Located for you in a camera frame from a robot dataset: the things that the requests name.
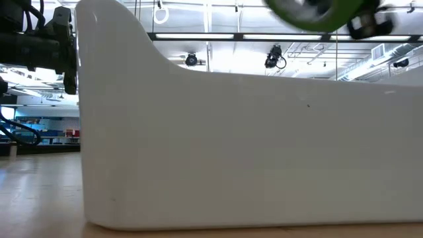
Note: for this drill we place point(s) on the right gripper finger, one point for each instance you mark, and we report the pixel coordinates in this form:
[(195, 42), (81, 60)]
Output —
[(370, 26)]

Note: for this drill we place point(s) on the green masking tape roll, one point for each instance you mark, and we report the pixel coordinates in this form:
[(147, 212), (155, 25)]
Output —
[(317, 24)]

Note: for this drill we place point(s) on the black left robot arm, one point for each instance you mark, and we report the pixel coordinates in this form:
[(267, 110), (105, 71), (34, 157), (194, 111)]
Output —
[(26, 49)]

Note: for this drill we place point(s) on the background storage shelves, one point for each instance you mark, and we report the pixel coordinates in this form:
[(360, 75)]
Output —
[(49, 134)]

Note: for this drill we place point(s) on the black ceiling spot lamp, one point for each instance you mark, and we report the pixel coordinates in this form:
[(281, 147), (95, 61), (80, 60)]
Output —
[(191, 59)]

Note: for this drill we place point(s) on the white plastic tray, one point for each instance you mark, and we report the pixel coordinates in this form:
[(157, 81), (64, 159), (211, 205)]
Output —
[(231, 148)]

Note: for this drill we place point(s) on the silver ventilation duct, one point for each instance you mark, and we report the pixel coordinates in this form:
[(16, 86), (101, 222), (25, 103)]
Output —
[(396, 53)]

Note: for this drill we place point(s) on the black overhead camera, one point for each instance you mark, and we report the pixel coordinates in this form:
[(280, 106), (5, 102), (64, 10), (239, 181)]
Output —
[(274, 56)]

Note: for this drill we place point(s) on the overhead frame light bar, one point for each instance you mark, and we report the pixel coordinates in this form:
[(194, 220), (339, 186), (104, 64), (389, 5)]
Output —
[(239, 37)]

